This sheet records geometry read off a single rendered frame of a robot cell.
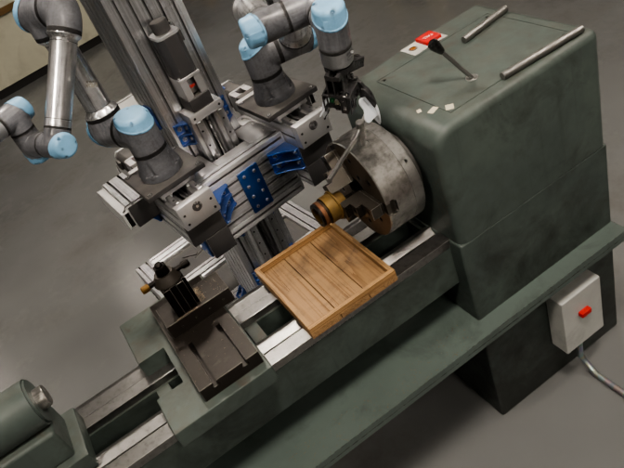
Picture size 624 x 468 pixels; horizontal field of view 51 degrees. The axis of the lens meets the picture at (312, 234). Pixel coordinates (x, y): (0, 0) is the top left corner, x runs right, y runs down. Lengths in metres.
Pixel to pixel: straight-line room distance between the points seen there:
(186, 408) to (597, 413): 1.48
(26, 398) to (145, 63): 1.15
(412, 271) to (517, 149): 0.45
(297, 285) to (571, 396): 1.16
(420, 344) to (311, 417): 0.41
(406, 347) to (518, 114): 0.81
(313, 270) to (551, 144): 0.79
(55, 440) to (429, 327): 1.16
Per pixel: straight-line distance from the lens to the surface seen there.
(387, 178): 1.78
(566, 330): 2.42
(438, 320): 2.21
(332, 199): 1.85
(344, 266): 1.98
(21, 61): 8.13
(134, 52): 2.30
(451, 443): 2.58
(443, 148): 1.75
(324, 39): 1.48
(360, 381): 2.13
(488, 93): 1.83
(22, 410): 1.80
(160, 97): 2.36
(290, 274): 2.03
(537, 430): 2.57
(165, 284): 1.82
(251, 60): 2.31
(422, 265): 1.96
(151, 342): 2.02
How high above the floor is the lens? 2.17
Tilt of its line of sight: 37 degrees down
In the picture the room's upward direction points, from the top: 24 degrees counter-clockwise
